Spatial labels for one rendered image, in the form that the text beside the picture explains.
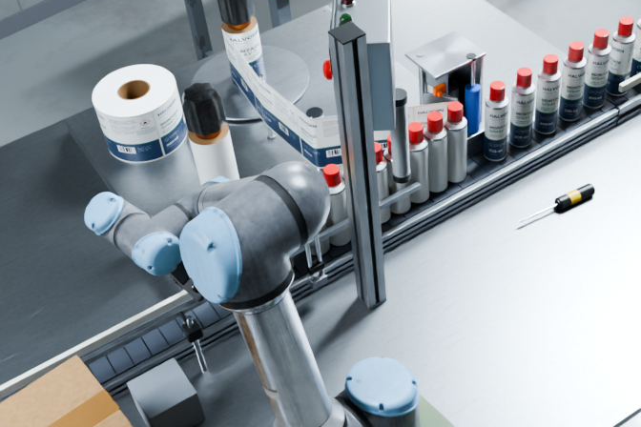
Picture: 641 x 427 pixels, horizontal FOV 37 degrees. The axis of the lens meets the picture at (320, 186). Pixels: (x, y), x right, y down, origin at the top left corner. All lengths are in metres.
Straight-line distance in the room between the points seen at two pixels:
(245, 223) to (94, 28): 3.33
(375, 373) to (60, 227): 1.01
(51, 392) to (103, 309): 0.50
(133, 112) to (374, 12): 0.81
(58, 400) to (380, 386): 0.51
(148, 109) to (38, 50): 2.27
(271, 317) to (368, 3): 0.60
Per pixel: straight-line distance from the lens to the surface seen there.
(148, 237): 1.63
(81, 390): 1.62
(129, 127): 2.27
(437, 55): 2.09
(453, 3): 2.82
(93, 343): 1.95
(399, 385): 1.55
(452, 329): 1.95
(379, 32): 1.58
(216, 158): 2.07
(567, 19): 4.24
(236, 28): 2.37
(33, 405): 1.63
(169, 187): 2.25
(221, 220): 1.26
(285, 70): 2.51
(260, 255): 1.26
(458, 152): 2.10
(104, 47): 4.39
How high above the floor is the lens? 2.38
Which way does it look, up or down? 44 degrees down
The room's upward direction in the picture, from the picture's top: 8 degrees counter-clockwise
